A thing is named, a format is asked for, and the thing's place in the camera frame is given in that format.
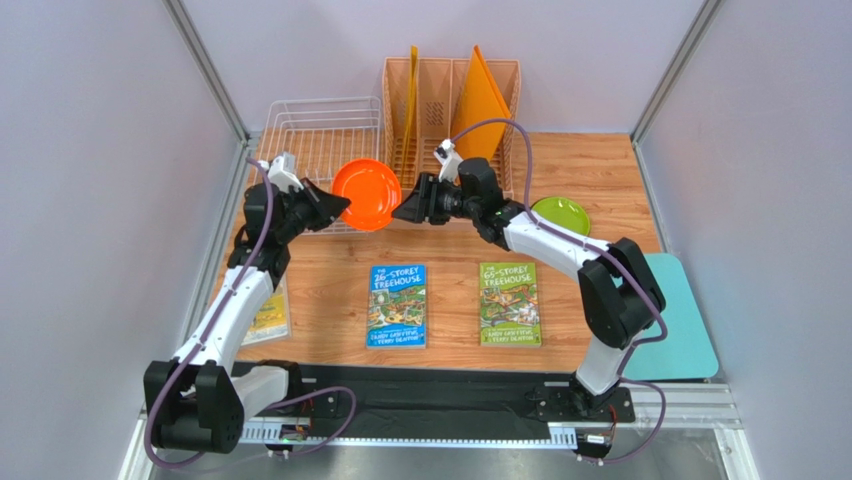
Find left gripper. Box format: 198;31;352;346
276;178;350;244

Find orange plate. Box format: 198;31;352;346
332;158;402;232

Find lime green plate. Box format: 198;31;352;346
532;196;591;236

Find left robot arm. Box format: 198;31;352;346
143;179;351;456

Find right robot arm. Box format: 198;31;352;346
392;158;666;418

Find pink plastic file organizer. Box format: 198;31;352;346
381;57;522;200

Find large orange folder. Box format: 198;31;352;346
451;45;511;159

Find blue treehouse book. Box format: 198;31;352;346
365;264;427;349

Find yellow book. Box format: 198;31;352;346
242;278;292;347

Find thin orange folder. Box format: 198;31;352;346
400;45;419;181

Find green treehouse book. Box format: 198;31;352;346
479;262;543;347

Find black base mat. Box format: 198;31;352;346
269;364;636;440

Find teal cutting board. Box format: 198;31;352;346
624;253;719;381

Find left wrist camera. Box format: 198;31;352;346
259;151;304;194

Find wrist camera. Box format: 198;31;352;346
259;151;304;194
433;139;463;183

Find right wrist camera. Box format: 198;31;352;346
433;139;463;183

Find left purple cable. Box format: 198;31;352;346
143;156;358;471

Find purple cable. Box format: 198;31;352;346
143;156;358;471
442;118;669;466

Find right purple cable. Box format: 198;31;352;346
442;118;669;466

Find aluminium frame rail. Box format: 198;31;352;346
139;375;743;451

